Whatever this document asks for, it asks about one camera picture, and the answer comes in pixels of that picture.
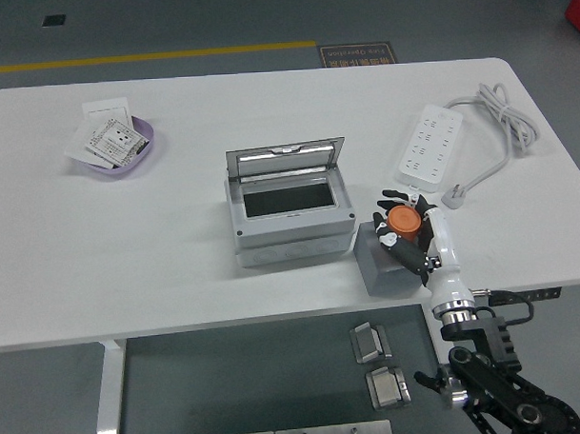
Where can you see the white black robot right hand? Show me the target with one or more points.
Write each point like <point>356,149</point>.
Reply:
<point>443,250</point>

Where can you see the orange cylinder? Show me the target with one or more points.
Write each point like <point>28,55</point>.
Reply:
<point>402,220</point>

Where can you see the grey enclosure box with lid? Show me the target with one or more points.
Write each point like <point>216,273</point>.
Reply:
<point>290,224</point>

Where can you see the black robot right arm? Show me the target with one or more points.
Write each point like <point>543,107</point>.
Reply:
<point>496,391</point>

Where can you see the grey cube with round hole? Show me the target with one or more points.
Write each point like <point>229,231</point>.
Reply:
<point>377,266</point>

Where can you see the white power strip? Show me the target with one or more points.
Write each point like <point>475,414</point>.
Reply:
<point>428,145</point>

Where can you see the small metal block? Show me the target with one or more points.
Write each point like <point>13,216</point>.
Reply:
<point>386,390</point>
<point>368,345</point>

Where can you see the brown floor sign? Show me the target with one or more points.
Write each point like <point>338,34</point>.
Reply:
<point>358,55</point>

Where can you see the purple plastic tray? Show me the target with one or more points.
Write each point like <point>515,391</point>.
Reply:
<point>126,170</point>

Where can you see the white socket plate with print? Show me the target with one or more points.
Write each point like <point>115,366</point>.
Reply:
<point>118,142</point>

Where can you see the dark square floor hatch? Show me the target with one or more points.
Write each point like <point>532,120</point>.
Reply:
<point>54,20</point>

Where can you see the blank white switch plate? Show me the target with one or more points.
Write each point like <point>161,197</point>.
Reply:
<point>105,109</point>

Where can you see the plain white wall plate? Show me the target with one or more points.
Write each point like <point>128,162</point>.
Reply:
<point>78,143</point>

